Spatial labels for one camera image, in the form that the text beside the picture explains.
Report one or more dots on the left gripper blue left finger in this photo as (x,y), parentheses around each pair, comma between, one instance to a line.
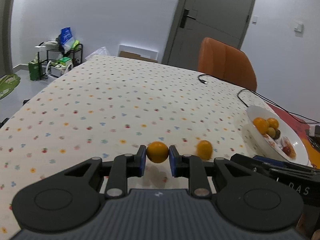
(136,163)

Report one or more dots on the grey door with handle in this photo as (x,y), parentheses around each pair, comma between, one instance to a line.
(194,20)

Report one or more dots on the white power adapter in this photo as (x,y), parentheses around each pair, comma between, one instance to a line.
(314,131)

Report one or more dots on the orange leather chair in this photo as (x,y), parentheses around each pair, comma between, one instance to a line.
(226,63)

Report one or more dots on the peeled pomelo segment large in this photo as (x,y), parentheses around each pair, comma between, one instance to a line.
(288,148)

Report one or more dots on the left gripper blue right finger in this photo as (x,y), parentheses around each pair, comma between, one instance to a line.
(179,164)

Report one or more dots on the small yellow tangerine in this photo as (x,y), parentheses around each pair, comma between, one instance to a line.
(204,149)
(157,152)

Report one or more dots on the black metal shelf rack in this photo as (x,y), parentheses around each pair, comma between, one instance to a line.
(54,62)

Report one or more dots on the small green fruit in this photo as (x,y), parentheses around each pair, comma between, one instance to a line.
(271,132)

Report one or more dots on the red orange cat mat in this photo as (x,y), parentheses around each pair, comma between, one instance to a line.
(301,128)

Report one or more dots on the large orange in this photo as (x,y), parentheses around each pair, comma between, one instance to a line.
(261,125)
(273,123)

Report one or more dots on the white framed board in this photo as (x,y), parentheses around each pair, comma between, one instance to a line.
(137,53)

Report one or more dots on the green child seat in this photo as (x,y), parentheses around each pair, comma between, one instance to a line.
(8,84)

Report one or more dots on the floral white tablecloth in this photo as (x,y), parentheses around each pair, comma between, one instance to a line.
(109,106)

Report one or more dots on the white ceramic plate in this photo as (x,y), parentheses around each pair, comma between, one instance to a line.
(286,131)

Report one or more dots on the blue plastic bag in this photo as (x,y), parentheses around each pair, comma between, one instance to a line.
(66,37)

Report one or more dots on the dark brown passion fruit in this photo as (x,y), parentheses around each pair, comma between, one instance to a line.
(277,134)

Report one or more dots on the green box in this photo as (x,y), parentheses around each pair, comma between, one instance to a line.
(35,70)

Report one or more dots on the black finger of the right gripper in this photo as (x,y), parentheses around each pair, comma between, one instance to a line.
(265,165)

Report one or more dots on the clear plastic bag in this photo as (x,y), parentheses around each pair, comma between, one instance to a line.
(102,51)

